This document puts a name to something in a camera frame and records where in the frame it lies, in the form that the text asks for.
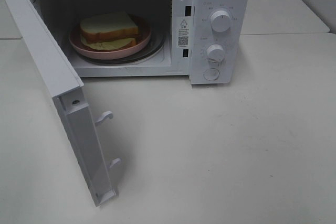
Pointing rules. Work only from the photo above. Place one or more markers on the round door release button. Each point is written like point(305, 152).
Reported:
point(211, 74)

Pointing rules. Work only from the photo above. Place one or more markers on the pink round plate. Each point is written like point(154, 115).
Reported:
point(142, 40)

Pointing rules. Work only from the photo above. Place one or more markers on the white bread sandwich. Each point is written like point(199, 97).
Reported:
point(111, 31)

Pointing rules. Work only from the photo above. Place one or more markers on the white microwave door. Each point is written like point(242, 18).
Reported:
point(65, 89)

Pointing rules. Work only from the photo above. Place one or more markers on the glass microwave turntable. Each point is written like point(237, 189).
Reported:
point(154, 45)

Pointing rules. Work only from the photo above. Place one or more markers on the lower white timer knob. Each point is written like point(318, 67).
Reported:
point(215, 53)

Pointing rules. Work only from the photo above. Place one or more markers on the white warning label sticker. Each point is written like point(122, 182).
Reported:
point(183, 32)

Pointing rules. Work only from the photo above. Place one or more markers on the white microwave oven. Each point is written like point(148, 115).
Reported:
point(61, 16)

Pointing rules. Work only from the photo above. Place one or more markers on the upper white power knob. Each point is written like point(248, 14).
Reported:
point(221, 20)

